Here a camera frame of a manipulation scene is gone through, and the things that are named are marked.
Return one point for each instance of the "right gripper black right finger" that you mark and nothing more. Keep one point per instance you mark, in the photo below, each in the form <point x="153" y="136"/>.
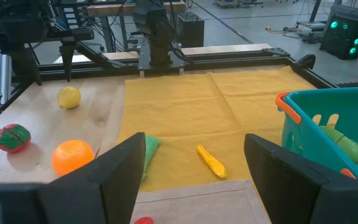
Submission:
<point x="291" y="193"/>

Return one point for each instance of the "black rack with white labels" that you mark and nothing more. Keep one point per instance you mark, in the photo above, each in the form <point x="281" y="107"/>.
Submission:
<point x="69" y="15"/>

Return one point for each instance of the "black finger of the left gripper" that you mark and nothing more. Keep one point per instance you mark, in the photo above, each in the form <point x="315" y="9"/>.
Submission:
<point x="68" y="53"/>
<point x="26" y="62"/>

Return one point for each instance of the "smooth orange toy fruit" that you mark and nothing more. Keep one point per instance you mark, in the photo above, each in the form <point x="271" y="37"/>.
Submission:
<point x="72" y="157"/>

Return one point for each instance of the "red strawberry toy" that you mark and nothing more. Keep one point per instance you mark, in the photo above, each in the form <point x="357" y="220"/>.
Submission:
<point x="11" y="137"/>

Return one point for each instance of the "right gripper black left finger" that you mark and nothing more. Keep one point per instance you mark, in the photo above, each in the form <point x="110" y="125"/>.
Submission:
<point x="110" y="186"/>

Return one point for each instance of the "black computer with green lights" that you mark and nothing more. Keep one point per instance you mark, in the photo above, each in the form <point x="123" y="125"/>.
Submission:
<point x="340" y="43"/>

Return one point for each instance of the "yellow toy lemon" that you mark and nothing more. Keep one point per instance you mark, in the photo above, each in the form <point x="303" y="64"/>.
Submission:
<point x="69" y="97"/>

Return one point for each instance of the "silver aluminium extrusion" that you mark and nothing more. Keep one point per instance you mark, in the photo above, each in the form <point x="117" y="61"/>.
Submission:
<point x="3" y="77"/>

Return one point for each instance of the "black box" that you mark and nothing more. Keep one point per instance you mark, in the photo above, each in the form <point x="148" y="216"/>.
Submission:
<point x="191" y="31"/>

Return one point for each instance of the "mustard yellow cloth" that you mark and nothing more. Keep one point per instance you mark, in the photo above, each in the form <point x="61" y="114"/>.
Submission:
<point x="197" y="109"/>

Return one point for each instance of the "black aluminium table frame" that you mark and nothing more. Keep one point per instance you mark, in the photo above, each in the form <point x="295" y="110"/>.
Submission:
<point x="228" y="60"/>

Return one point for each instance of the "red toy cherry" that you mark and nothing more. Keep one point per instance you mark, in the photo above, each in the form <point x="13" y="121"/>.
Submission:
<point x="144" y="221"/>

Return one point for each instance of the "green toy cucumber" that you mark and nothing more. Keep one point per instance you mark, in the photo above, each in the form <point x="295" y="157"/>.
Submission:
<point x="151" y="147"/>

